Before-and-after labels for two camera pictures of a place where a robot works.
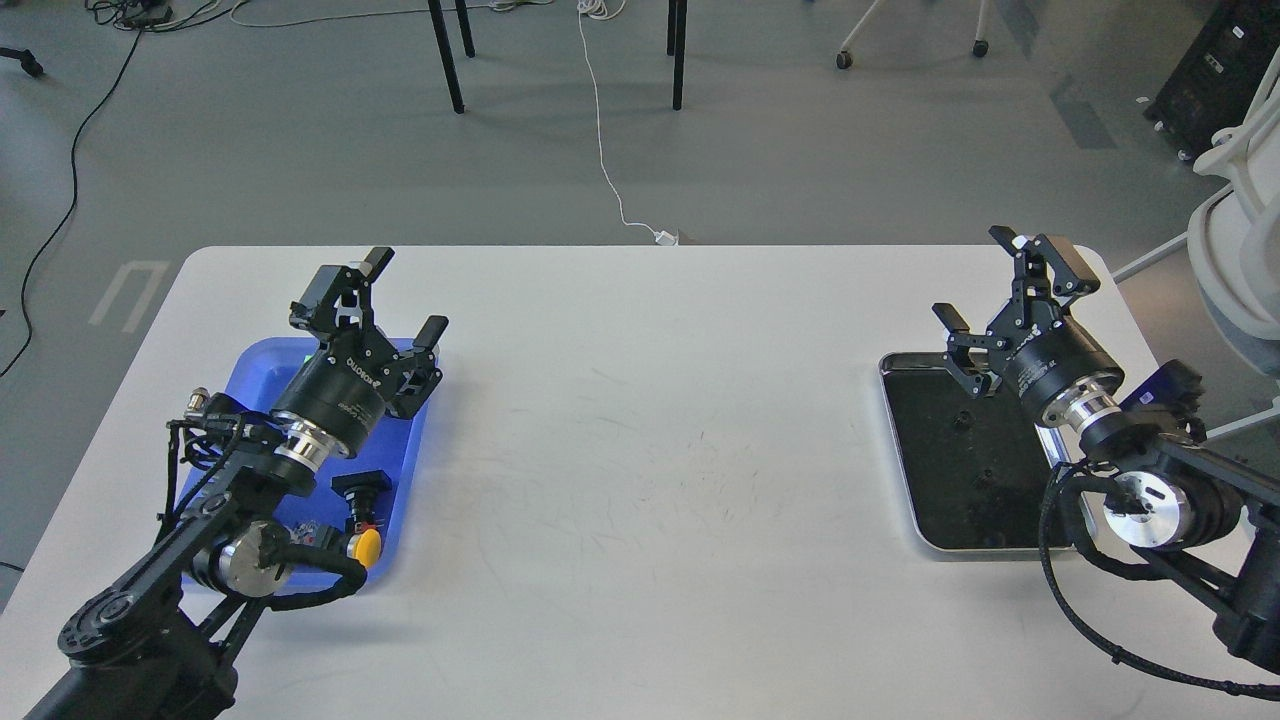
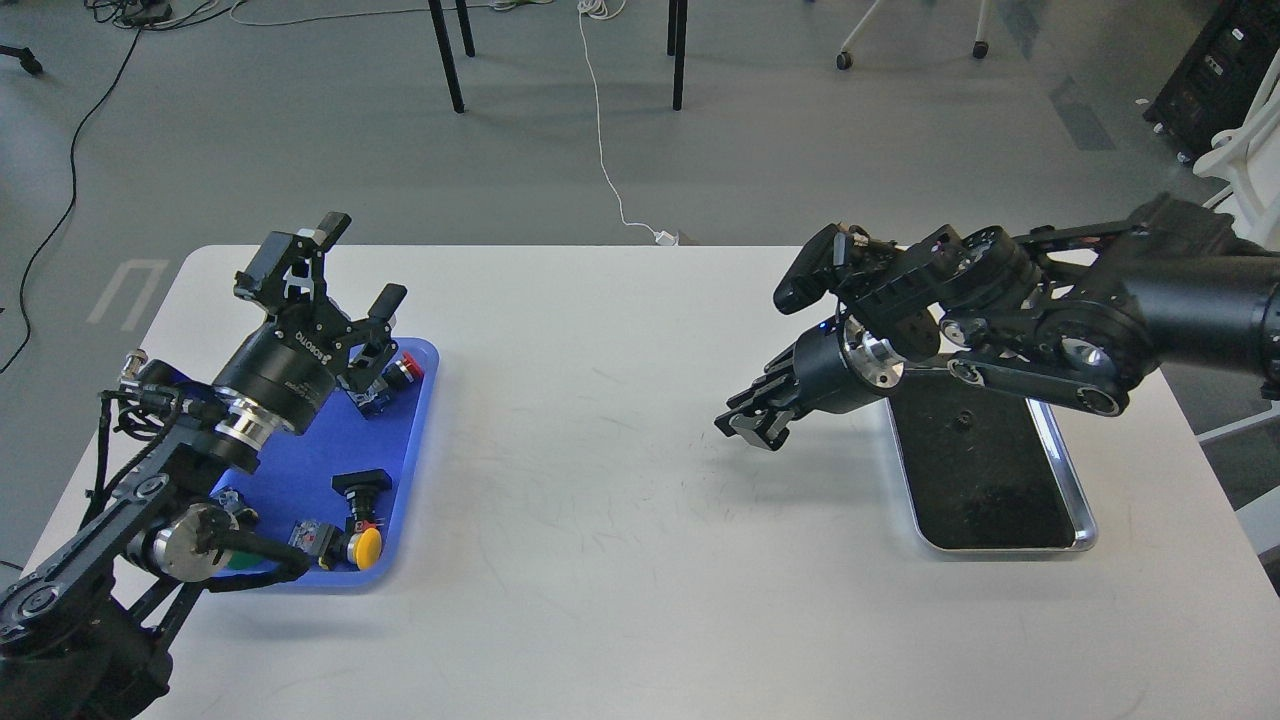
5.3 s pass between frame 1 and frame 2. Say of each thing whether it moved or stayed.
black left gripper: moved
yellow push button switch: stayed
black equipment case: stayed
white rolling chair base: stayed
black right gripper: moved
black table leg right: stayed
